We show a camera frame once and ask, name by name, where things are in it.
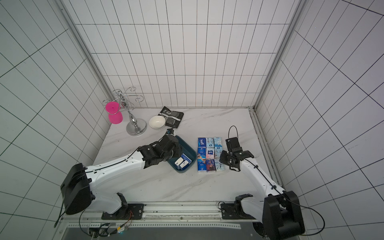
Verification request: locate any light blue striped tissue pack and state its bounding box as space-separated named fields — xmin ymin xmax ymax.
xmin=215 ymin=159 xmax=225 ymax=172

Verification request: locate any light blue figures tissue pack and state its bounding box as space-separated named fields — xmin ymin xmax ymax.
xmin=215 ymin=146 xmax=223 ymax=159

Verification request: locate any light blue cartoon tissue pack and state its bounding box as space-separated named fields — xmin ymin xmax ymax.
xmin=214 ymin=137 xmax=223 ymax=147

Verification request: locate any pink white Tempo tissue pack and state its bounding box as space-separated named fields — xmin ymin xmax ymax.
xmin=206 ymin=148 xmax=215 ymax=159

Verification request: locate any dark purple anime tissue pack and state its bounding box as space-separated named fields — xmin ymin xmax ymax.
xmin=206 ymin=159 xmax=217 ymax=173

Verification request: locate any light blue Vinda tissue pack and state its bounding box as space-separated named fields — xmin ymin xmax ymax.
xmin=206 ymin=138 xmax=215 ymax=148

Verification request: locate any blue orange Vinda tissue pack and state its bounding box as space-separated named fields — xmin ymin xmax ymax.
xmin=198 ymin=147 xmax=207 ymax=160

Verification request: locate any dark blue Tempo tissue pack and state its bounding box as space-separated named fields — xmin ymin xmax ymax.
xmin=198 ymin=138 xmax=207 ymax=148

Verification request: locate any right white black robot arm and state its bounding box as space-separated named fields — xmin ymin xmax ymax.
xmin=218 ymin=137 xmax=305 ymax=240

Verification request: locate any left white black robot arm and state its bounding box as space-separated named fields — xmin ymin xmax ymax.
xmin=61 ymin=134 xmax=183 ymax=219

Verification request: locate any teal plastic storage box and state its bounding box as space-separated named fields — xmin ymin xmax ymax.
xmin=167 ymin=136 xmax=197 ymax=173

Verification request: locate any white ceramic bowl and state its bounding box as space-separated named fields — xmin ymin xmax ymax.
xmin=149 ymin=115 xmax=166 ymax=129

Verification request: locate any black snack packet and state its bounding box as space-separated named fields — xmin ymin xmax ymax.
xmin=159 ymin=107 xmax=184 ymax=129

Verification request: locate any chrome cup holder stand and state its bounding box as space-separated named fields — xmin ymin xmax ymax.
xmin=103 ymin=87 xmax=147 ymax=136

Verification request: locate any pink plastic cup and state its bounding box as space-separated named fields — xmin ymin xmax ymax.
xmin=105 ymin=102 xmax=123 ymax=125

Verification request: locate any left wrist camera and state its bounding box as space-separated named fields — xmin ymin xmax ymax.
xmin=166 ymin=128 xmax=175 ymax=136

